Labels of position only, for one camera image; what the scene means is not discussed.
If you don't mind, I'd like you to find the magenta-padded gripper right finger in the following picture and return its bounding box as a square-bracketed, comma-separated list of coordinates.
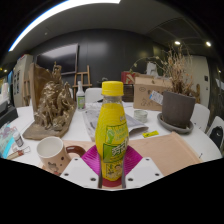
[120, 144, 165, 190]

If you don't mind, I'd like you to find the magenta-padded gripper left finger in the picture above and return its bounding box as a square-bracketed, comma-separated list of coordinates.
[59, 144, 103, 190]

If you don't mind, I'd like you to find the yellow drink bottle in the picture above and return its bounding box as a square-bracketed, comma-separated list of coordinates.
[95, 80, 130, 183]

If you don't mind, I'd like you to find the beige wood-grain table mat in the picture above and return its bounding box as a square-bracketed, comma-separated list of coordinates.
[38, 130, 204, 178]

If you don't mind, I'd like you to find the small yellow tag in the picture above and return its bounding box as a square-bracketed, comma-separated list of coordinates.
[142, 130, 160, 139]

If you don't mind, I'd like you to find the newspaper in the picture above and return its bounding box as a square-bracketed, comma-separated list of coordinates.
[82, 101, 150, 143]

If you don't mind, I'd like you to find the small glass cup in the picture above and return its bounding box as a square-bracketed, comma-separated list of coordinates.
[133, 109, 149, 124]

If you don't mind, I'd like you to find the wooden paint brush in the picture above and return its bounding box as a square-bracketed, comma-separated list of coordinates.
[6, 145, 32, 160]

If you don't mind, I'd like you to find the small paint jar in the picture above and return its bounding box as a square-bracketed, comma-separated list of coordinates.
[13, 131, 25, 148]

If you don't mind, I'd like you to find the brown carved sculpture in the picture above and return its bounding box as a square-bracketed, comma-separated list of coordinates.
[22, 62, 78, 141]

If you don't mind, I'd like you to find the potted dried plant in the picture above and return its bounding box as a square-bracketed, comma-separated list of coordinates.
[131, 44, 196, 135]

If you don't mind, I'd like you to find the small white spray bottle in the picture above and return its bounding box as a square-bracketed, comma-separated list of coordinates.
[75, 80, 87, 111]

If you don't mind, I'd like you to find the cardboard box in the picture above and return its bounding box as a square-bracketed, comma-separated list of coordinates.
[133, 76, 174, 112]

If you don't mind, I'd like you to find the white chair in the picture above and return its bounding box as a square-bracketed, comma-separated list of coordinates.
[84, 87, 104, 104]
[206, 115, 224, 151]
[189, 103, 211, 133]

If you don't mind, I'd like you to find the black backpack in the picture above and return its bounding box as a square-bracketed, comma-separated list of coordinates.
[209, 125, 224, 149]

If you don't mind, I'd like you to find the dark brown wooden crate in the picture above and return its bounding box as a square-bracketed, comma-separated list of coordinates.
[122, 83, 135, 103]

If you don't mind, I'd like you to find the wooden easel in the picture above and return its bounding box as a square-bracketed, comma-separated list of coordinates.
[72, 64, 93, 98]

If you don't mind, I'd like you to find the black flat box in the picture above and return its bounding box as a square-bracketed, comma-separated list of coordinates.
[0, 99, 19, 129]

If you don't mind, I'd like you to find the wooden figure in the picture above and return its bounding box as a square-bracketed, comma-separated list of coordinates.
[191, 83, 202, 104]

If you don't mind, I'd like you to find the red box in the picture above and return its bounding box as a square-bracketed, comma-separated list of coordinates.
[120, 70, 137, 85]

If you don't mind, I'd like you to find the white plaster statue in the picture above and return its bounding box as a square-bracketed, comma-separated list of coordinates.
[145, 61, 158, 78]

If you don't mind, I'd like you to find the pale shelf cabinet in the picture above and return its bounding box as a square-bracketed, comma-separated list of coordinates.
[12, 53, 34, 108]

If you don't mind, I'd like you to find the long ceiling light strip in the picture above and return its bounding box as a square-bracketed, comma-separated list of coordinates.
[8, 0, 122, 53]

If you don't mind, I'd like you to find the white mug with brown handle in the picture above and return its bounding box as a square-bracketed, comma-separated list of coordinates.
[36, 135, 87, 177]

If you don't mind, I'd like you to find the dark wall screen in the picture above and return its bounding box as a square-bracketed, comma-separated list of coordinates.
[35, 43, 80, 76]

